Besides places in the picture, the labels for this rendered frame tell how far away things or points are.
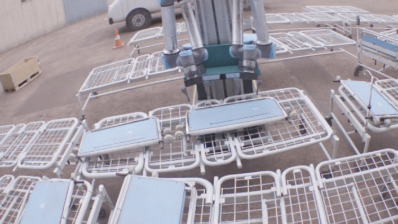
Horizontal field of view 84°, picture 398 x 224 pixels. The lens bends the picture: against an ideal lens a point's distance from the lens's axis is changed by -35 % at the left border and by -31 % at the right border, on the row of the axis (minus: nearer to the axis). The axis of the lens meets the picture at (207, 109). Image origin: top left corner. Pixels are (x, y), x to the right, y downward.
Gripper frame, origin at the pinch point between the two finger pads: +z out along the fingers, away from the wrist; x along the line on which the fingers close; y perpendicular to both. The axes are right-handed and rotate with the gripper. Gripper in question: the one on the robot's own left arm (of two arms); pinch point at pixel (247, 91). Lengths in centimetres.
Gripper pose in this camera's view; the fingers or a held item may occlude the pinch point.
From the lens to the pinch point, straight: 222.2
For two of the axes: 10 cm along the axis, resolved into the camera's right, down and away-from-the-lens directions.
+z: -0.6, 9.9, 1.1
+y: -1.7, 1.0, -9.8
